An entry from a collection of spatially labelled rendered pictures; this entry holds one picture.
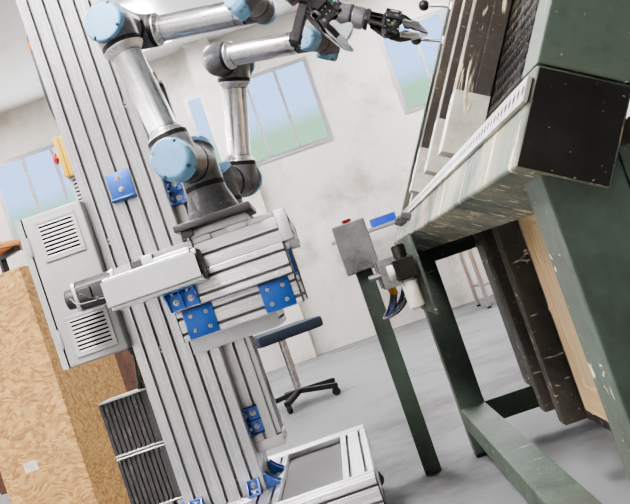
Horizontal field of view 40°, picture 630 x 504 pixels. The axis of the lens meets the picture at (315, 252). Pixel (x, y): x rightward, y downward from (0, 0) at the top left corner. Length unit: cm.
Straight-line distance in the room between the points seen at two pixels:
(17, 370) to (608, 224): 327
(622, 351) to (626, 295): 6
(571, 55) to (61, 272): 194
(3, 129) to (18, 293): 705
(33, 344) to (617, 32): 322
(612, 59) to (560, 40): 6
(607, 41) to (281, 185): 916
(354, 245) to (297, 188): 708
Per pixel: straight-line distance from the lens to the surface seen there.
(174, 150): 234
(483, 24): 177
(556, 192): 99
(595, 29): 103
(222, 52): 296
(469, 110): 172
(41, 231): 270
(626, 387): 101
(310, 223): 1005
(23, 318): 393
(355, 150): 1015
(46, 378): 391
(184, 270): 232
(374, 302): 306
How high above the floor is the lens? 75
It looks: 2 degrees up
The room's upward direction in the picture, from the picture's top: 19 degrees counter-clockwise
